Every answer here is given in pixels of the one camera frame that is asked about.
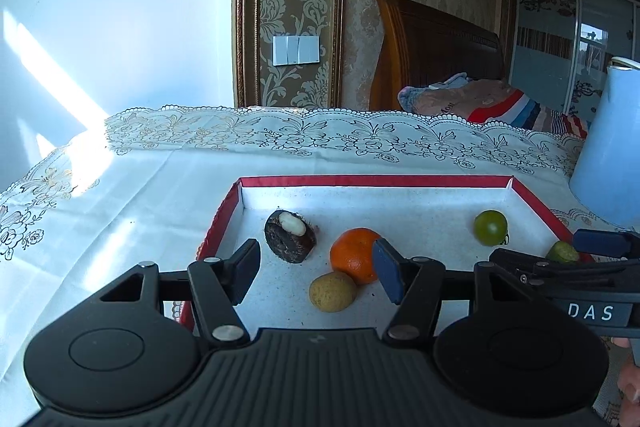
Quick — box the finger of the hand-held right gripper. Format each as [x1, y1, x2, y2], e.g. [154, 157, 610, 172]
[487, 249, 640, 285]
[574, 229, 640, 258]

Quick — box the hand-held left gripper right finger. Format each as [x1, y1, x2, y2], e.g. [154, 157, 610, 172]
[372, 238, 546, 349]

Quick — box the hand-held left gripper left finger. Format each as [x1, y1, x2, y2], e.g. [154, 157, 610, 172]
[100, 238, 262, 349]

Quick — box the yellow-green striped tomato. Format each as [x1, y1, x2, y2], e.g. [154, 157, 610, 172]
[546, 241, 581, 264]

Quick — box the brown-skinned eggplant chunk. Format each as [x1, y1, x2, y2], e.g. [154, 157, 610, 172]
[265, 209, 318, 264]

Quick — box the small green tomato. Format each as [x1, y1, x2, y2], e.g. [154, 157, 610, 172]
[474, 210, 509, 248]

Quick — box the red shallow box tray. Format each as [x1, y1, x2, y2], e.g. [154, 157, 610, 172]
[177, 175, 596, 338]

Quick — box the yellow potato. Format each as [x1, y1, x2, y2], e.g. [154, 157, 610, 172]
[309, 272, 358, 313]

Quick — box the person's right hand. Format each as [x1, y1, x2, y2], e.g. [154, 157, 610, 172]
[612, 337, 640, 427]

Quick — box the small orange mandarin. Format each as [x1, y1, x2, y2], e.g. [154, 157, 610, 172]
[330, 228, 385, 285]

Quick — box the light blue electric kettle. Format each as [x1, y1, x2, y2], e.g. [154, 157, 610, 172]
[569, 56, 640, 229]

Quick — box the striped pillow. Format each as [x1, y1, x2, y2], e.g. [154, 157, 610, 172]
[467, 89, 591, 140]

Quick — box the sliding door wardrobe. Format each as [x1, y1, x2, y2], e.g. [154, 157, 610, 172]
[512, 0, 640, 128]

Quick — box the wooden bed headboard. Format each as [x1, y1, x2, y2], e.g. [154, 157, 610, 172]
[369, 0, 505, 112]

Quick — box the white wall light switch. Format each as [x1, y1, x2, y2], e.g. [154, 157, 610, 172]
[272, 33, 321, 66]

